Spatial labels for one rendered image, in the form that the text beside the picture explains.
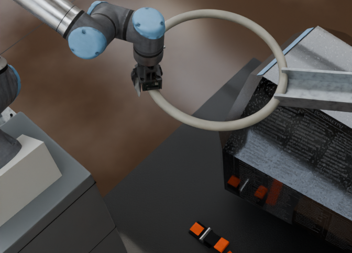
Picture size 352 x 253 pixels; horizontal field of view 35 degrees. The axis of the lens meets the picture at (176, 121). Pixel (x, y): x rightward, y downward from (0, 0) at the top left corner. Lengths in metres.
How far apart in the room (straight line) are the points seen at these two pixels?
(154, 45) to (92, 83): 1.62
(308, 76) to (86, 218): 0.90
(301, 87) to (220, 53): 1.40
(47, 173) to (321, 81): 0.93
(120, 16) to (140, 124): 1.43
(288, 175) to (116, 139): 1.17
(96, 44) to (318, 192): 0.98
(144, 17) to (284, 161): 0.80
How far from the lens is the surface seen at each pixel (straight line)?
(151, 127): 2.95
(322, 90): 1.86
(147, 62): 1.66
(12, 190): 1.78
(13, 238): 1.84
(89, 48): 1.49
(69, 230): 2.00
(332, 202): 2.03
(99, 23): 1.51
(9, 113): 3.21
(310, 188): 2.04
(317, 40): 2.20
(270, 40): 1.96
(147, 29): 1.55
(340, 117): 1.99
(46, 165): 1.80
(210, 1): 3.51
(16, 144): 1.81
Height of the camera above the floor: 2.42
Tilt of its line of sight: 55 degrees down
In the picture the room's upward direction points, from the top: 10 degrees counter-clockwise
